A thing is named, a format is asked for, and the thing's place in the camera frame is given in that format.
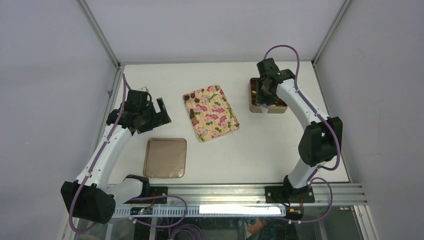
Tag floral rectangular tray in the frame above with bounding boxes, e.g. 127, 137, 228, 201
182, 84, 240, 143

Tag white slotted cable duct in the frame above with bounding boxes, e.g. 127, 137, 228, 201
112, 204, 286, 219

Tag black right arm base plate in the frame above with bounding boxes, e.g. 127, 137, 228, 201
264, 185, 315, 204

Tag silver metal tongs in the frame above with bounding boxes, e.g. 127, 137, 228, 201
260, 104, 269, 114

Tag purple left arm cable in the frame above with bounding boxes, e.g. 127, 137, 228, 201
67, 73, 188, 233

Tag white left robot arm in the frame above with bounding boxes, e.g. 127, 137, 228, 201
60, 90, 172, 224

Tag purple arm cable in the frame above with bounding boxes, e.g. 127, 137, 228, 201
67, 73, 188, 233
263, 44, 342, 223

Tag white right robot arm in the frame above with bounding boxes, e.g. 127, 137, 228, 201
255, 58, 343, 203

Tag gold box lid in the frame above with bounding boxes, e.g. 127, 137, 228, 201
143, 138, 187, 179

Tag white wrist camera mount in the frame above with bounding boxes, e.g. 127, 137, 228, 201
137, 86, 149, 93

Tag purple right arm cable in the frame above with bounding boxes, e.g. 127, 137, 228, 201
263, 44, 342, 223

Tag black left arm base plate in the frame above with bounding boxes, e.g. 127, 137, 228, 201
125, 185, 169, 205

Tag gold chocolate box with dividers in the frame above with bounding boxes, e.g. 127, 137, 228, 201
248, 77, 288, 114

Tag aluminium mounting rail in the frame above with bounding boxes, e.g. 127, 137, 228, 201
150, 182, 369, 206

